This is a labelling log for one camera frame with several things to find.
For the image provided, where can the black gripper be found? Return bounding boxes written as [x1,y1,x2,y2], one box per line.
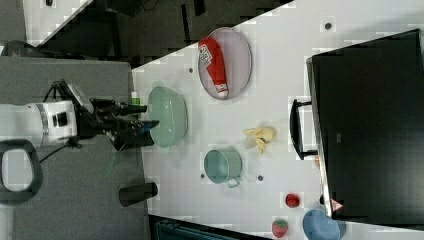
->
[76,98,159,151]

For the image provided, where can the peeled yellow toy banana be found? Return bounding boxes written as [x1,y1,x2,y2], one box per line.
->
[243,126,276,154]

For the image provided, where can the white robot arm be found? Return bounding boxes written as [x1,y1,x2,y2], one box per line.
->
[1,99,159,149]

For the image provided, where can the black microwave oven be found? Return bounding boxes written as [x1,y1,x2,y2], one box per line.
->
[290,29,424,230]

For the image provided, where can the green perforated colander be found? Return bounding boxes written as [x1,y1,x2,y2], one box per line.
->
[148,86,188,148]

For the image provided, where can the black cylindrical cup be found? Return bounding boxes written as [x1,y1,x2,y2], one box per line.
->
[118,182,158,207]

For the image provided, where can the red ketchup bottle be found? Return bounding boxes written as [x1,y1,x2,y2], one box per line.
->
[198,37,229,99]

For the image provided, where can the green metal mug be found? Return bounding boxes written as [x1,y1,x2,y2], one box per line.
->
[204,147,243,188]

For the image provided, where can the grey round plate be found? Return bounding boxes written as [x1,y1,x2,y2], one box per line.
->
[198,28,252,100]

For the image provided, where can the red strawberry toy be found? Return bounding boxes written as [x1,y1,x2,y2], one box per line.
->
[272,219,288,238]

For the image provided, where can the blue plastic cup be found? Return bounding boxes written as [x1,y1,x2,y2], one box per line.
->
[302,209,346,240]

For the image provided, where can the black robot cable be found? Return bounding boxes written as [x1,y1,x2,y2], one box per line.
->
[39,79,83,164]

